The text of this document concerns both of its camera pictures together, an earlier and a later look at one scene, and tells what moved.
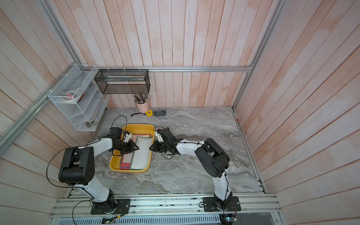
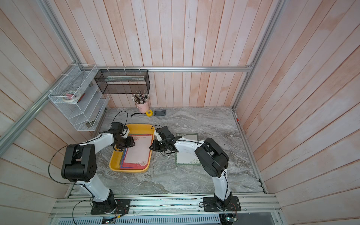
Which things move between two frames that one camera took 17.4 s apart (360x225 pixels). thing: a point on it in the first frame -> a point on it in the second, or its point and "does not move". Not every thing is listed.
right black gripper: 156,146 does not move
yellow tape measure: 149,113 does not move
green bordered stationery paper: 141,158 -> 182,158
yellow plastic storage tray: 134,129 does not move
